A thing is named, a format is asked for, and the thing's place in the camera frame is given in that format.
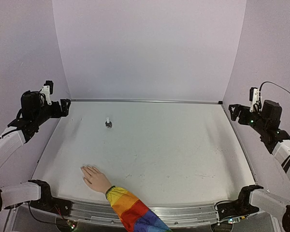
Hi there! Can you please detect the right black camera cable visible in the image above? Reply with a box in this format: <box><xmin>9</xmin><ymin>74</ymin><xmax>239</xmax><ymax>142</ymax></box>
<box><xmin>259</xmin><ymin>81</ymin><xmax>290</xmax><ymax>103</ymax></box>

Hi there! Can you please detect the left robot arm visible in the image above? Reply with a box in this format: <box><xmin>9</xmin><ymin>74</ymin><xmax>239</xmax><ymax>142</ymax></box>
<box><xmin>0</xmin><ymin>86</ymin><xmax>72</xmax><ymax>216</ymax></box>

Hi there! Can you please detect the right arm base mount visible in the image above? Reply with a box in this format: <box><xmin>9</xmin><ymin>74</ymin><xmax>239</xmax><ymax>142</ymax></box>
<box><xmin>214</xmin><ymin>185</ymin><xmax>264</xmax><ymax>221</ymax></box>

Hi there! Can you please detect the mannequin hand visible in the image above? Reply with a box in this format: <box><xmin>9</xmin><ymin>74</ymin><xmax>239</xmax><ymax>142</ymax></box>
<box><xmin>81</xmin><ymin>166</ymin><xmax>112</xmax><ymax>194</ymax></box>

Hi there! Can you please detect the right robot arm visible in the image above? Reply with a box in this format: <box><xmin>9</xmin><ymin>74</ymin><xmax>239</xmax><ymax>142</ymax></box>
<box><xmin>229</xmin><ymin>100</ymin><xmax>290</xmax><ymax>232</ymax></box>

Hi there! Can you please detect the rainbow sleeve forearm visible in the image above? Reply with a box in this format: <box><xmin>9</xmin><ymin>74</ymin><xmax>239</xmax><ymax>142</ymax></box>
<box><xmin>105</xmin><ymin>186</ymin><xmax>171</xmax><ymax>232</ymax></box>

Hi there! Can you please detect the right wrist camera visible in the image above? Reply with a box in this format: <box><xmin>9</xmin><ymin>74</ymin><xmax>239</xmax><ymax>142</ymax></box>
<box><xmin>249</xmin><ymin>87</ymin><xmax>262</xmax><ymax>113</ymax></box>

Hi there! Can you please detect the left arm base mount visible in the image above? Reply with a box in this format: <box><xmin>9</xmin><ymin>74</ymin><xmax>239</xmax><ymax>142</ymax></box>
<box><xmin>29</xmin><ymin>180</ymin><xmax>72</xmax><ymax>216</ymax></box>

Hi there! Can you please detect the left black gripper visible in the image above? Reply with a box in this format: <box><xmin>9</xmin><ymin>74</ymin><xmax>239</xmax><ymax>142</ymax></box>
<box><xmin>34</xmin><ymin>98</ymin><xmax>71</xmax><ymax>125</ymax></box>

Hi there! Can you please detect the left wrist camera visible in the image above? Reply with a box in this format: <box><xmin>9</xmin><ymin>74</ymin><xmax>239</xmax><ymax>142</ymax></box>
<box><xmin>40</xmin><ymin>80</ymin><xmax>54</xmax><ymax>105</ymax></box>

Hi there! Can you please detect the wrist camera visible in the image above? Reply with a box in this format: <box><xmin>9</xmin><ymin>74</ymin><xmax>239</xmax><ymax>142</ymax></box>
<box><xmin>249</xmin><ymin>87</ymin><xmax>262</xmax><ymax>113</ymax></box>
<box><xmin>40</xmin><ymin>80</ymin><xmax>54</xmax><ymax>105</ymax></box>

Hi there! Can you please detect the left base black cable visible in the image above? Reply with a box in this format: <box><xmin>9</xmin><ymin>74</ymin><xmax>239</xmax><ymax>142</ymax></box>
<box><xmin>28</xmin><ymin>205</ymin><xmax>71</xmax><ymax>225</ymax></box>

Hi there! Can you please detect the aluminium front rail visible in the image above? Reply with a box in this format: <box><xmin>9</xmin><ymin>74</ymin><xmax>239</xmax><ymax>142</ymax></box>
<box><xmin>12</xmin><ymin>198</ymin><xmax>276</xmax><ymax>228</ymax></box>

